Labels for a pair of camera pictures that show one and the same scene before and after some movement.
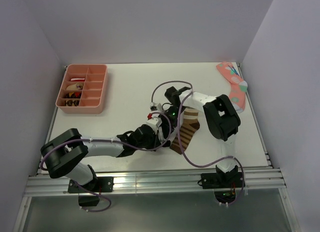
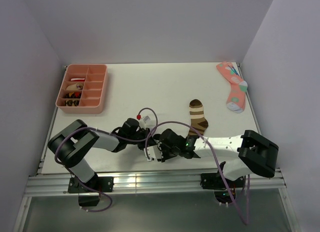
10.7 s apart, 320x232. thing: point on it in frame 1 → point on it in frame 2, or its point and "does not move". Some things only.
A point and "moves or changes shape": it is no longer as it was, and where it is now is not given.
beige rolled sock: [76, 87] does not move
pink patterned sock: [238, 88] does not move
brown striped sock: [189, 124] moves or changes shape
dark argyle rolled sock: [73, 95] does not move
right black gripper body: [172, 114] → [168, 152]
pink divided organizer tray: [83, 89] does not move
